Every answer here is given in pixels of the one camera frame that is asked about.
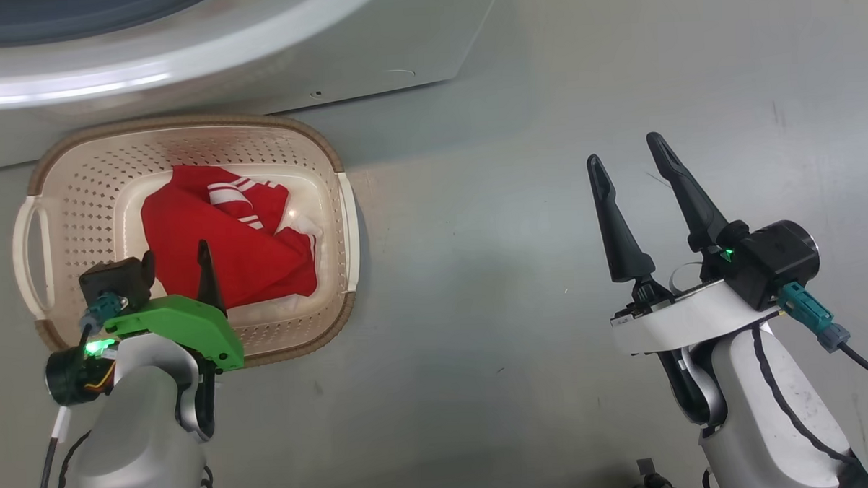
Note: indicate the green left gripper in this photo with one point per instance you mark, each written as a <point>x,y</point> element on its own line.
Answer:
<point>184,321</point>

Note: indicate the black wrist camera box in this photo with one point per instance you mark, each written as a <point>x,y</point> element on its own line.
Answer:
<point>774,261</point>
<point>114,277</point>

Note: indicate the cream perforated laundry basket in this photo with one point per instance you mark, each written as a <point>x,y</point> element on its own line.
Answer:
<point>78,184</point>

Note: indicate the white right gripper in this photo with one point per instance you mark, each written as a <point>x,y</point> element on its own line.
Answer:
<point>689,318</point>

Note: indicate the grey rubber door gasket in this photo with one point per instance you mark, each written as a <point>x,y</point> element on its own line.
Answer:
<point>72,18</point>

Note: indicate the red garment with white stripes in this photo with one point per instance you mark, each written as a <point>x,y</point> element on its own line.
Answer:
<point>225,244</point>

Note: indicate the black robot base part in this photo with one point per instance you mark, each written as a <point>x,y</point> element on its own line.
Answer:
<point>655,485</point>

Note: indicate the white front-load washing machine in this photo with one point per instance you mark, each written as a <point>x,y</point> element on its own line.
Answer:
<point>290,54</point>

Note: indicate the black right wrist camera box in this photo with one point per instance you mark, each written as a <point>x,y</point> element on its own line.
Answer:
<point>774,261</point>

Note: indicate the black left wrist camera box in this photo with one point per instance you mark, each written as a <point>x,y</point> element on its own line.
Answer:
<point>114,277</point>

